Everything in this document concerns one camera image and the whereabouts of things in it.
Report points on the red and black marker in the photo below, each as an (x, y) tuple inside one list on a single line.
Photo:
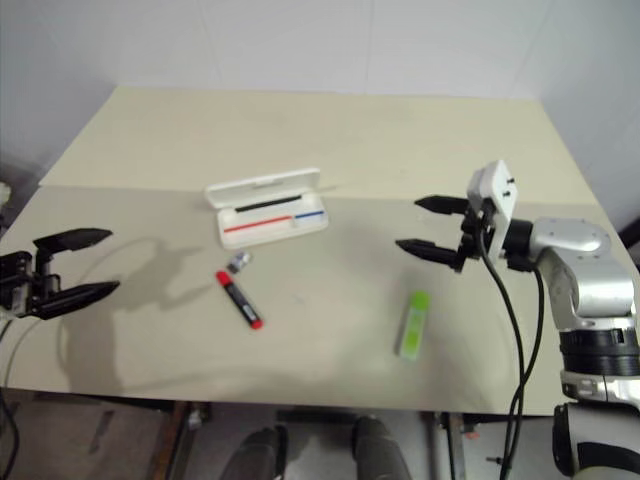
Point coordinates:
[(240, 300)]

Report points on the small white object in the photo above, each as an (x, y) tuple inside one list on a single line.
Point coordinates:
[(4, 194)]

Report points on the grey metal table leg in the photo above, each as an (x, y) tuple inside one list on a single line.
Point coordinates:
[(452, 445)]

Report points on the green and white box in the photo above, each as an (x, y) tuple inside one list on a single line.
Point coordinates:
[(414, 325)]

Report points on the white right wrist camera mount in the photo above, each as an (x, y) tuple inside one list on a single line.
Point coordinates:
[(500, 195)]

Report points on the white plastic pencil case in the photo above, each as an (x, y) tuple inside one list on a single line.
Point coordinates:
[(275, 230)]

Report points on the dark grey rounded shape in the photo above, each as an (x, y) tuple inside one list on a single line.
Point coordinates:
[(380, 450), (260, 455)]

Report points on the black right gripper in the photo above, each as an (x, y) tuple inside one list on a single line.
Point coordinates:
[(471, 235)]

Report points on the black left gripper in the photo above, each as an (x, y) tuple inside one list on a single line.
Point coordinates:
[(20, 280)]

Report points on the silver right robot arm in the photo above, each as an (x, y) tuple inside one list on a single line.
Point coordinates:
[(600, 290)]

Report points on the rusty metal table leg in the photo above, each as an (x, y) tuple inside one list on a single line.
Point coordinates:
[(182, 435)]

